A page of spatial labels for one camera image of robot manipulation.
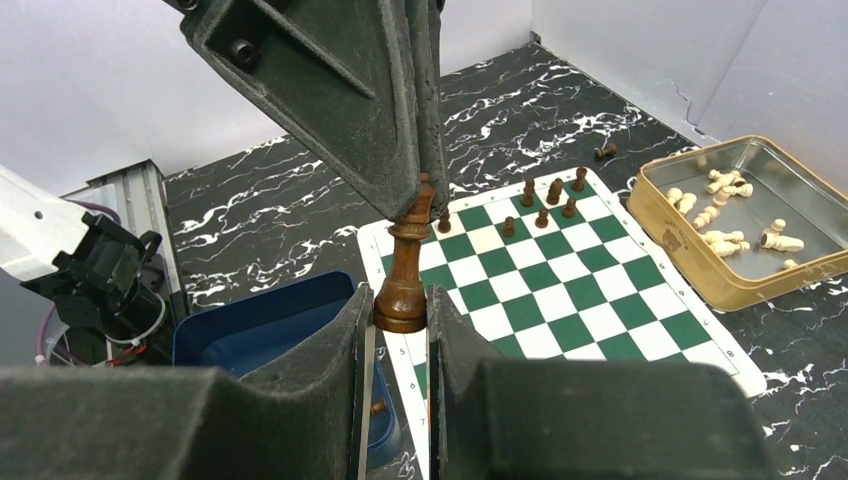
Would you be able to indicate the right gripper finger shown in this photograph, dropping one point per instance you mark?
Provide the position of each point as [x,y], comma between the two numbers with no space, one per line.
[498,417]
[303,415]

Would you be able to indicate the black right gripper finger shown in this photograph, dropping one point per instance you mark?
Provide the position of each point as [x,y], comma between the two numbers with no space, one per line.
[335,75]
[423,18]

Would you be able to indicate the tall brown king piece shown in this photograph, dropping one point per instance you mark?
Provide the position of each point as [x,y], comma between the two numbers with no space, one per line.
[400,305]

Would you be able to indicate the small brown piece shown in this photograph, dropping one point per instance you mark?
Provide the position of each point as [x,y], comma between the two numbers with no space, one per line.
[542,219]

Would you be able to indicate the brown chess piece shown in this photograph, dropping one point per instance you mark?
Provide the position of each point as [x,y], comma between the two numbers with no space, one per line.
[578,184]

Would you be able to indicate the pile of brown chess pieces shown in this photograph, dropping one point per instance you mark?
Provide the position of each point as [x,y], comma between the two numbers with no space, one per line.
[379,407]

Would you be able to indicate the green white chess board mat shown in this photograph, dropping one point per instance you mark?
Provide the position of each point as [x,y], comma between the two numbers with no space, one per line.
[593,288]

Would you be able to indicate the light wooden chess pieces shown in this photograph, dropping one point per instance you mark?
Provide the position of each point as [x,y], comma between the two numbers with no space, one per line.
[752,215]

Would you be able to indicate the blue plastic tray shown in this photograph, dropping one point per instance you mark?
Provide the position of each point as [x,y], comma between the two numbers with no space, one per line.
[247,334]

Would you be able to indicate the stray brown piece on table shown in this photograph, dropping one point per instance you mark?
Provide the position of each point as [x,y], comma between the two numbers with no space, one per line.
[605,152]

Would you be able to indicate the gold metal tin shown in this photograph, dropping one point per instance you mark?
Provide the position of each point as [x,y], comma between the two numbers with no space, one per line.
[673,198]

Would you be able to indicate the aluminium rail frame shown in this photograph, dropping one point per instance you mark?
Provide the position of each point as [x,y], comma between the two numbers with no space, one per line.
[137,194]

